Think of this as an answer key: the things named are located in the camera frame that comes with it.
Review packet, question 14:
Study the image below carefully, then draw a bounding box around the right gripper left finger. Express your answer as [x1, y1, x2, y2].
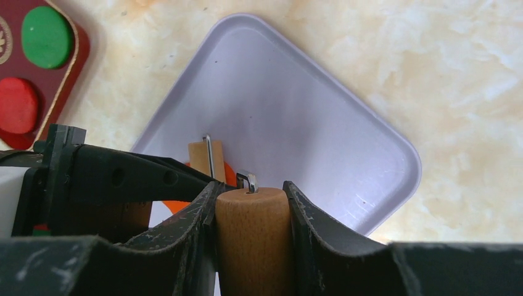
[1, 182, 221, 295]

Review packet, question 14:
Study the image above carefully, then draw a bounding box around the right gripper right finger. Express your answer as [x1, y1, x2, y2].
[283, 181, 522, 295]

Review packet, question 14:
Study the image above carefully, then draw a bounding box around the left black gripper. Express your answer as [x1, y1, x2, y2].
[1, 125, 214, 243]

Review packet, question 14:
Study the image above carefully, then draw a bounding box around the orange-red dough lump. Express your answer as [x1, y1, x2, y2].
[162, 162, 238, 215]

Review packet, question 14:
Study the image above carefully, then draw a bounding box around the wooden double-ended dough roller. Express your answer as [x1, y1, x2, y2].
[187, 134, 296, 296]

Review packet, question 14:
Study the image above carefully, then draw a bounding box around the red dough disc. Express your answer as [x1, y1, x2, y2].
[1, 77, 39, 134]

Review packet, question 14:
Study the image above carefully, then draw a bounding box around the green dough disc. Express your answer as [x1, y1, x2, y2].
[21, 6, 73, 69]

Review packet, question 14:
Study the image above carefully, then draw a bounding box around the dark red lacquer tray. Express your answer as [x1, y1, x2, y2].
[1, 1, 90, 150]

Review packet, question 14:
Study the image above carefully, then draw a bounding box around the lavender plastic cutting board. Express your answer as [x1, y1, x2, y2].
[133, 14, 421, 253]

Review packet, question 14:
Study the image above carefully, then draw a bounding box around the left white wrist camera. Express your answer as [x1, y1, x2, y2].
[0, 166, 29, 239]

